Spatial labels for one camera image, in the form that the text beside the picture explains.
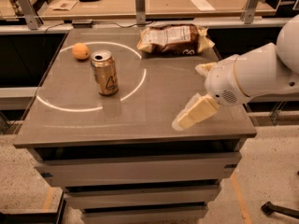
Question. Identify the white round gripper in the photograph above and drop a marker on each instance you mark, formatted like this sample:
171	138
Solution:
221	79

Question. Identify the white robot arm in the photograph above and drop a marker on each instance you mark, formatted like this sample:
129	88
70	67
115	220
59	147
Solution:
272	68

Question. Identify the orange soda can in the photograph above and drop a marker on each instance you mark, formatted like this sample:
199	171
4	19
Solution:
105	72

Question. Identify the brown chip bag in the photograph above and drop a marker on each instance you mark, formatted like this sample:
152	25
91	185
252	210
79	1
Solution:
177	39

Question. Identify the white paper note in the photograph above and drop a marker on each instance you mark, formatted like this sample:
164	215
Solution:
203	5

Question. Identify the grey drawer cabinet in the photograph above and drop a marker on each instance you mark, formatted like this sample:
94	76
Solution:
117	158

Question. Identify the orange fruit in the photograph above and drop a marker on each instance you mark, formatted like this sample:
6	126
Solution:
80	51

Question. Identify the black chair base leg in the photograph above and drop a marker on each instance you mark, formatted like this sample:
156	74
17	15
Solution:
269	208

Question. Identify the small card on desk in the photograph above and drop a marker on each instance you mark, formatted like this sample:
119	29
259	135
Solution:
63	5

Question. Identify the grey metal bracket centre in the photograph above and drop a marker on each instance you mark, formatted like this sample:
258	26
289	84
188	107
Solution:
140	10

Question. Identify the grey metal bracket left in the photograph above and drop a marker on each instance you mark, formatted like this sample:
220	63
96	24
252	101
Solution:
29	14

